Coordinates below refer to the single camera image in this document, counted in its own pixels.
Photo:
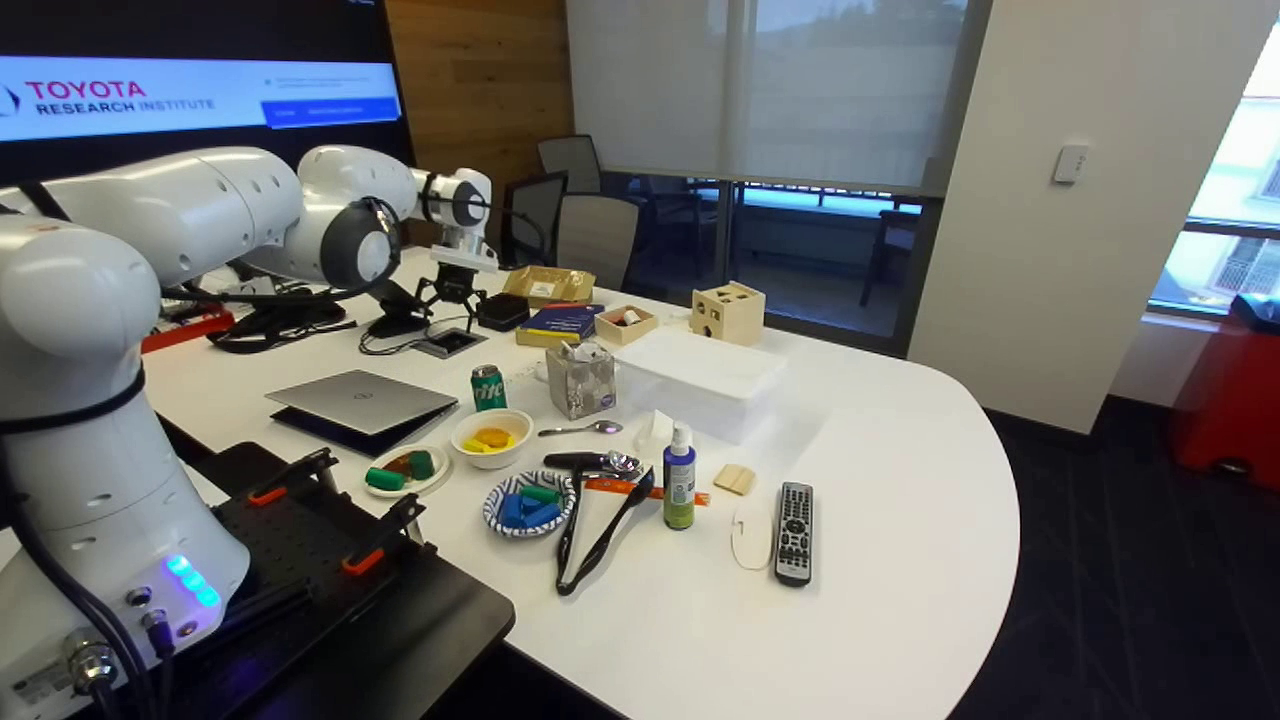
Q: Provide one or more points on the red flat object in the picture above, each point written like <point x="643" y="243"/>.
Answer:
<point x="181" y="330"/>

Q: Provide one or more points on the small bottle with blue label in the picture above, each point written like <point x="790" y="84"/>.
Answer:
<point x="676" y="482"/>

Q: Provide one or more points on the red cabinet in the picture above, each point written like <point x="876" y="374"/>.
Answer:
<point x="1235" y="402"/>

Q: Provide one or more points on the white plate with green toys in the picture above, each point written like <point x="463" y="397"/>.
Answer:
<point x="404" y="471"/>

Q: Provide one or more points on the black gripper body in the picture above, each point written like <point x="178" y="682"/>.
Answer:
<point x="456" y="286"/>

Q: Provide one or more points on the blue bowl with green toy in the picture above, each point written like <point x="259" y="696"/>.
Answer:
<point x="530" y="501"/>

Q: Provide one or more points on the small black pouch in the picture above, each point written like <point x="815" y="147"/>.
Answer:
<point x="505" y="312"/>

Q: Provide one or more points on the black laptop with blue screen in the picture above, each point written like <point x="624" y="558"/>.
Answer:
<point x="360" y="407"/>

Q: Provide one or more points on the white roller window blind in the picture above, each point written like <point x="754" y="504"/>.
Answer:
<point x="760" y="84"/>

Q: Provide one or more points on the black remote control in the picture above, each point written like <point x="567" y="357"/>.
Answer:
<point x="793" y="535"/>

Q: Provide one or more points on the small wooden open box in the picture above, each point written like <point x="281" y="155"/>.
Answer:
<point x="624" y="322"/>

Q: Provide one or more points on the wooden shape sorter cube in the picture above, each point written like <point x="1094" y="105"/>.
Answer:
<point x="730" y="312"/>

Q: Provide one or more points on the wall display with Toyota logo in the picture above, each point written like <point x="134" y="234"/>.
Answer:
<point x="201" y="94"/>

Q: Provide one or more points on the grey office chair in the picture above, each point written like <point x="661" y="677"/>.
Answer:
<point x="598" y="238"/>

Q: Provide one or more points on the black kitchen tongs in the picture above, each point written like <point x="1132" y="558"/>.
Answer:
<point x="584" y="535"/>

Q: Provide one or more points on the white wall light switch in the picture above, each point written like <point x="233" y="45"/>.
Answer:
<point x="1070" y="163"/>

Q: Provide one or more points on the blue and yellow book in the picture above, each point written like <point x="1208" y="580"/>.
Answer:
<point x="561" y="326"/>

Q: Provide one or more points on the white rectangular box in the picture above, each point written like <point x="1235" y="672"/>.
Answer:
<point x="703" y="364"/>

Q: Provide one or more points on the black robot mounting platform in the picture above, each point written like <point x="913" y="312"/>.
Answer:
<point x="346" y="627"/>

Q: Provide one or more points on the small flat wooden block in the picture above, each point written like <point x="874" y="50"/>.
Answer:
<point x="732" y="476"/>

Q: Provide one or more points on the flat black square pad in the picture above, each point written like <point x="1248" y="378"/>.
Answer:
<point x="451" y="345"/>

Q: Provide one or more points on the black mesh office chair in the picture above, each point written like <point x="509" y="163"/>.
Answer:
<point x="532" y="217"/>

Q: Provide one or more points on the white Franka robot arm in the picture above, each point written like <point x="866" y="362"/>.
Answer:
<point x="93" y="440"/>

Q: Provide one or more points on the metal spoon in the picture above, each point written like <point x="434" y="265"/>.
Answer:
<point x="584" y="429"/>

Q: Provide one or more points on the yellow bowl with yellow food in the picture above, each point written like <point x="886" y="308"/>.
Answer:
<point x="491" y="437"/>

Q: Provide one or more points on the green soda can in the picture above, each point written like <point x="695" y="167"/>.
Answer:
<point x="491" y="391"/>

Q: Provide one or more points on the woven wooden tray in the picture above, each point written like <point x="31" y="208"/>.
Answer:
<point x="550" y="286"/>

